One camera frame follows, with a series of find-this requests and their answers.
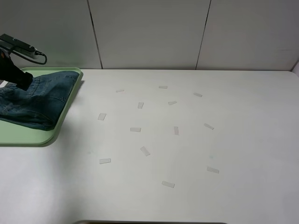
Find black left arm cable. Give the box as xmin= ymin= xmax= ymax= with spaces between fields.
xmin=7 ymin=50 xmax=48 ymax=65

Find blue denim children's shorts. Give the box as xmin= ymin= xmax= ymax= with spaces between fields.
xmin=0 ymin=71 xmax=79 ymax=131

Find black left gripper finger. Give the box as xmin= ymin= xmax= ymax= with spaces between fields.
xmin=15 ymin=71 xmax=33 ymax=91

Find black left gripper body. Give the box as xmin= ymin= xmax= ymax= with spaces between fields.
xmin=0 ymin=50 xmax=22 ymax=84

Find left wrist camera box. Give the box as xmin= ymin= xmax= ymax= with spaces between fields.
xmin=0 ymin=34 xmax=37 ymax=59

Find green plastic tray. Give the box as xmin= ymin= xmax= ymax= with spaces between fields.
xmin=0 ymin=67 xmax=83 ymax=147

